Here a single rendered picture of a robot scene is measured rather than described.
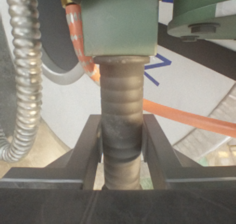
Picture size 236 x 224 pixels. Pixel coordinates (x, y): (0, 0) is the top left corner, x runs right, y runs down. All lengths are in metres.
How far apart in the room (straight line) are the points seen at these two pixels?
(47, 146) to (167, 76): 1.05
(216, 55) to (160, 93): 0.11
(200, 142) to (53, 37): 0.73
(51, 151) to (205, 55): 1.13
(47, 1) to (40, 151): 0.87
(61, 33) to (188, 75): 0.69
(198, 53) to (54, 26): 0.71
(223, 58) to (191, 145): 0.15
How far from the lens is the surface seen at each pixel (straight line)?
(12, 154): 0.19
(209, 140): 0.30
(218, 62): 0.26
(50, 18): 0.88
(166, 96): 0.30
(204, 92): 0.27
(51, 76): 0.64
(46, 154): 1.23
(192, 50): 0.26
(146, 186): 1.79
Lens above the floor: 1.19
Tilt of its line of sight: 49 degrees down
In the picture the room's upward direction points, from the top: 71 degrees clockwise
